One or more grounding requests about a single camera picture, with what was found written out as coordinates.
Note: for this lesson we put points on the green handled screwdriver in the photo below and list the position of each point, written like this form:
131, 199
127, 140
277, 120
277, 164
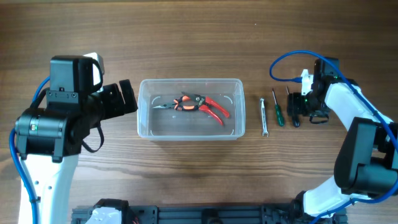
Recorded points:
278, 112

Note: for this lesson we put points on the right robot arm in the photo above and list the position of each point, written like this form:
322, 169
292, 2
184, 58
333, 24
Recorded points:
366, 166

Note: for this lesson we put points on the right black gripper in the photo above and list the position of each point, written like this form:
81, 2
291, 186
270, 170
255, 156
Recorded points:
298, 106

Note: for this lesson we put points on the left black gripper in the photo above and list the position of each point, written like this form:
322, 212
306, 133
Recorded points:
115, 100

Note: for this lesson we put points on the black red handled screwdriver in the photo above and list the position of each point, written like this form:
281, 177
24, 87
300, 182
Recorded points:
295, 121

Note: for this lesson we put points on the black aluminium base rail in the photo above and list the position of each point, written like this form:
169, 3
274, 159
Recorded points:
119, 211

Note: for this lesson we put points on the orange black needle-nose pliers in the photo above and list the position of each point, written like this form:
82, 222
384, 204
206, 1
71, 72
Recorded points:
177, 105

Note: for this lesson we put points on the clear plastic container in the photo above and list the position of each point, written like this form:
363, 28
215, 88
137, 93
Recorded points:
172, 125

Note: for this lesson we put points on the silver combination wrench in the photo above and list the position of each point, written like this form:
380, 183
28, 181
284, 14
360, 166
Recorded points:
265, 132

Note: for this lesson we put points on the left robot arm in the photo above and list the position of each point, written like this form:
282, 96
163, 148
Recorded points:
48, 136

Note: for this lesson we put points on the red handled snips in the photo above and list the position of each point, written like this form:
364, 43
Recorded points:
206, 104

